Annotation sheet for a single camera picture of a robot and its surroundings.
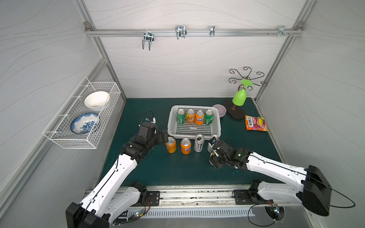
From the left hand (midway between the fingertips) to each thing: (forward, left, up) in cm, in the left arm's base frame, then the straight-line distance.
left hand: (160, 133), depth 77 cm
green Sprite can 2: (+21, -30, -11) cm, 38 cm away
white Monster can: (+1, -33, -6) cm, 33 cm away
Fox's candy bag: (+20, -65, -16) cm, 70 cm away
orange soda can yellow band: (-2, -5, -10) cm, 12 cm away
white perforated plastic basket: (+21, -14, -18) cm, 31 cm away
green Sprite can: (+20, -10, -10) cm, 25 cm away
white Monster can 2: (0, -22, -7) cm, 23 cm away
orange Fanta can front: (-3, -14, -10) cm, 18 cm away
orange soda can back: (+21, -17, -10) cm, 29 cm away
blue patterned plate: (-4, +33, +14) cm, 36 cm away
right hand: (-7, -32, -13) cm, 35 cm away
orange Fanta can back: (+19, -23, -10) cm, 32 cm away
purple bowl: (+32, -41, -15) cm, 54 cm away
